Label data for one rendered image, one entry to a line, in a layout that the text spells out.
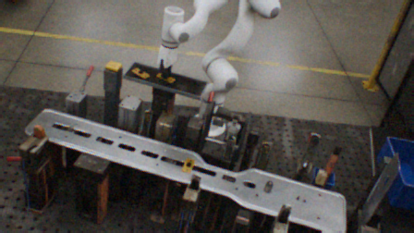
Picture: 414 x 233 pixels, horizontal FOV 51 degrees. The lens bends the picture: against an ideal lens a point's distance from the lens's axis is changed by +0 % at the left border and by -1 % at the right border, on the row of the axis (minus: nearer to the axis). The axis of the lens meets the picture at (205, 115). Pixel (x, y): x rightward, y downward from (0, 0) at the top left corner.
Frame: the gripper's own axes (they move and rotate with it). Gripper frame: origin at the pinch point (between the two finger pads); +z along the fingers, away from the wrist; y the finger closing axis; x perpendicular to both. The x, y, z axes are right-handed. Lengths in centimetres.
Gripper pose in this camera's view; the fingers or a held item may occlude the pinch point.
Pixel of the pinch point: (165, 73)
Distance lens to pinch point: 204.4
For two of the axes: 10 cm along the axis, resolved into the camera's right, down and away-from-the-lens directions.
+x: 8.6, 4.1, -3.1
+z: -1.6, 7.9, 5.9
